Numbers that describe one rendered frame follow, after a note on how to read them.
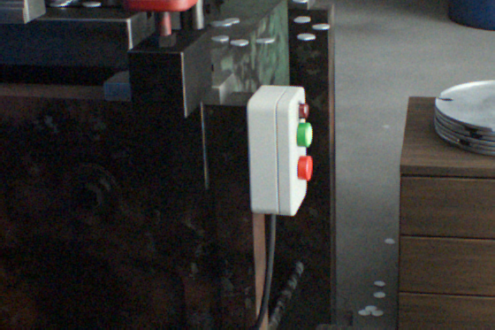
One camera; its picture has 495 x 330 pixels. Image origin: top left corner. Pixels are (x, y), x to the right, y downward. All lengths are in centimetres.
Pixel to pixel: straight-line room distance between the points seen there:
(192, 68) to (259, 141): 12
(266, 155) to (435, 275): 71
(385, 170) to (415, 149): 85
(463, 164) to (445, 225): 11
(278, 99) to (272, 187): 10
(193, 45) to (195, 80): 4
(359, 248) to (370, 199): 26
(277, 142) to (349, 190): 137
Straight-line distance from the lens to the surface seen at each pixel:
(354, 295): 197
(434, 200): 168
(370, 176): 253
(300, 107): 110
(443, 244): 171
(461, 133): 172
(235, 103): 110
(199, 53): 104
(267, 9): 144
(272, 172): 110
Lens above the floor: 96
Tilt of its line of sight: 21 degrees down
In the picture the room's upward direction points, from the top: 2 degrees counter-clockwise
